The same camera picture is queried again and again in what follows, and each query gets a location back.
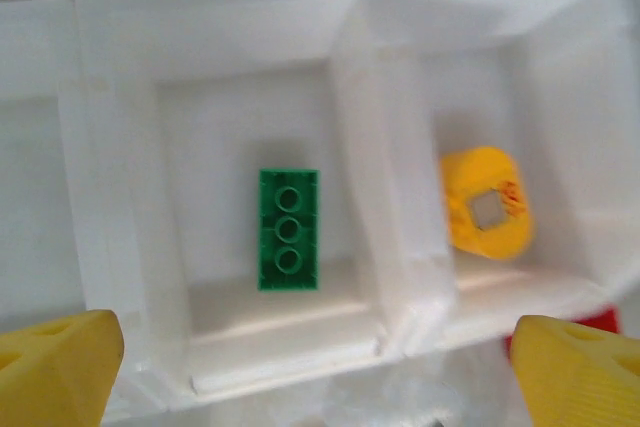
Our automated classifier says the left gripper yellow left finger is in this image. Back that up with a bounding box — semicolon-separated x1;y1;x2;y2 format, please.
0;310;125;427

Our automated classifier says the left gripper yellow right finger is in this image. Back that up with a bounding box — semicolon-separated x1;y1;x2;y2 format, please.
509;315;640;427

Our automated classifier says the red lego brick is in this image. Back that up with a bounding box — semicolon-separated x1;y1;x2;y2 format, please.
502;300;621;363

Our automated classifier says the clear plastic bag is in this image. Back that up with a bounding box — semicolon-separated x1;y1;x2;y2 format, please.
299;371;471;427

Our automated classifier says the white plastic bin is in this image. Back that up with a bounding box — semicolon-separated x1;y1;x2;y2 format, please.
369;0;640;358
59;0;416;408
0;0;166;418

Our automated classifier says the yellow printed lego piece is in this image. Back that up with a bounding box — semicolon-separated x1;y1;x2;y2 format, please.
439;145;537;262

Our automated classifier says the green lego brick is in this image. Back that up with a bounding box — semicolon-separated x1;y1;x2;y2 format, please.
257;168;321;293

